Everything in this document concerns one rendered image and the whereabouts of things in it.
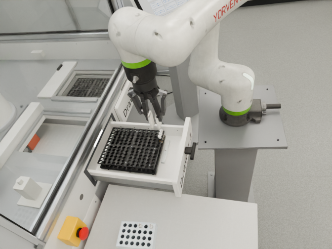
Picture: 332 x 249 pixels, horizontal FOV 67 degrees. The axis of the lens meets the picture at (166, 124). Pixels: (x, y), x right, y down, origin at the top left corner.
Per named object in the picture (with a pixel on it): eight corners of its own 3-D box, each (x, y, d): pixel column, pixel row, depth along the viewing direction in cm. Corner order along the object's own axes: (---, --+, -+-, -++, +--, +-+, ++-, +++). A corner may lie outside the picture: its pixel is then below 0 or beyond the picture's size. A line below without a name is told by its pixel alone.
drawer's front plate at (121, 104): (141, 84, 134) (136, 66, 126) (124, 125, 116) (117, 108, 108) (138, 83, 135) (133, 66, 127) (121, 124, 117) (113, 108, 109)
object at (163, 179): (187, 134, 105) (186, 125, 101) (176, 191, 89) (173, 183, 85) (101, 128, 115) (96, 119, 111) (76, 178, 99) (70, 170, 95)
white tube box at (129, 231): (157, 227, 89) (155, 223, 86) (154, 252, 84) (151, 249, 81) (124, 224, 92) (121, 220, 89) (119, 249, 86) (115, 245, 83)
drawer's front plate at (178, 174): (192, 134, 107) (190, 116, 99) (180, 198, 89) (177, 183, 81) (188, 133, 107) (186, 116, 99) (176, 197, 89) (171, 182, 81)
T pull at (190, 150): (196, 144, 93) (196, 141, 92) (193, 160, 89) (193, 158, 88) (186, 143, 94) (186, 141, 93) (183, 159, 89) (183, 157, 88)
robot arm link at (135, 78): (157, 47, 73) (128, 47, 75) (147, 72, 66) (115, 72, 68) (161, 64, 77) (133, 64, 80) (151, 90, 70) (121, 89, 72)
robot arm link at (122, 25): (125, -5, 65) (92, 15, 61) (160, 3, 59) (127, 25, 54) (137, 43, 76) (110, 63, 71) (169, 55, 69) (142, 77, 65)
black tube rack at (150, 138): (166, 140, 104) (164, 130, 100) (156, 178, 93) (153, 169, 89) (117, 136, 110) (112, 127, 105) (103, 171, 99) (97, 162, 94)
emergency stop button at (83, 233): (91, 229, 82) (86, 225, 79) (86, 242, 80) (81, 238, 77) (83, 228, 83) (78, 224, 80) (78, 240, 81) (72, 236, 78)
